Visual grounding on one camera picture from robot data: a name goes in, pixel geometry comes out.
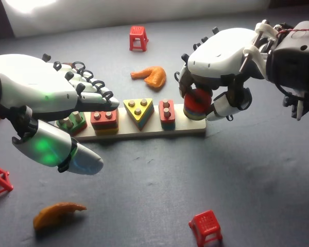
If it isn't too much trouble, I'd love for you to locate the yellow triangular block stack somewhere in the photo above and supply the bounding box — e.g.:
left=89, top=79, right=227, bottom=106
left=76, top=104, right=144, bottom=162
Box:
left=123, top=98, right=155, bottom=132

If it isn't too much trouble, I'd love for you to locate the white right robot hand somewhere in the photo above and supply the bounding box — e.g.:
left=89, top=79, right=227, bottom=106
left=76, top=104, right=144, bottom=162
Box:
left=174, top=26, right=260, bottom=122

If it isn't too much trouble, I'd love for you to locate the round ring block stack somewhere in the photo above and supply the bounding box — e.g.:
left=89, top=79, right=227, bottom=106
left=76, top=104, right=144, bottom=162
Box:
left=183, top=89, right=212, bottom=121

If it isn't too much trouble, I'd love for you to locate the wooden shape sorter board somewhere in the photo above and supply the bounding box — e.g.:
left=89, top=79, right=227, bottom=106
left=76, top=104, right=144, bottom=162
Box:
left=72, top=102, right=207, bottom=142

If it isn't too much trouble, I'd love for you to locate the red square block stack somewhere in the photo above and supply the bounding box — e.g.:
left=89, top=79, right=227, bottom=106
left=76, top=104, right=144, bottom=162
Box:
left=90, top=109, right=119, bottom=136

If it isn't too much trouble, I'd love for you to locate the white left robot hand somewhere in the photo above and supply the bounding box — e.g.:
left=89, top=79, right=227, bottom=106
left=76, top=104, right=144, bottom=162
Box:
left=0, top=53, right=121, bottom=176

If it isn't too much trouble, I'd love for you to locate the green block stack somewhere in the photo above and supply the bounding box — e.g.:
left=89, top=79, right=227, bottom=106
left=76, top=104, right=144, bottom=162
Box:
left=56, top=110, right=88, bottom=136

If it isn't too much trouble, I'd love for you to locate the white curtain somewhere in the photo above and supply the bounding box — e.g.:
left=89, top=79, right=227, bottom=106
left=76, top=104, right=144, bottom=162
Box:
left=1, top=0, right=271, bottom=39

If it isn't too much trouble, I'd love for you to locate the red rectangular block stack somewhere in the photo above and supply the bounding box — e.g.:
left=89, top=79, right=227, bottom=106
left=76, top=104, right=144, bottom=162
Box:
left=158, top=99, right=176, bottom=131

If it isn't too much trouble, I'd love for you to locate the orange brown toy pastry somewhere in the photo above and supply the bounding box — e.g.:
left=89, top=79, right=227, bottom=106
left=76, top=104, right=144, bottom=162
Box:
left=32, top=202, right=88, bottom=232

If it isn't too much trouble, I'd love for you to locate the orange toy chicken drumstick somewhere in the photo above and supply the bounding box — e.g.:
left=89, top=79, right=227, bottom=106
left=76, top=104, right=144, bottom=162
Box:
left=130, top=65, right=167, bottom=91

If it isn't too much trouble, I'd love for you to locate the grey table cloth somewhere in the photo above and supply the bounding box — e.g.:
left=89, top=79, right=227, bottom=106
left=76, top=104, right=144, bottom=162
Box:
left=0, top=6, right=309, bottom=247

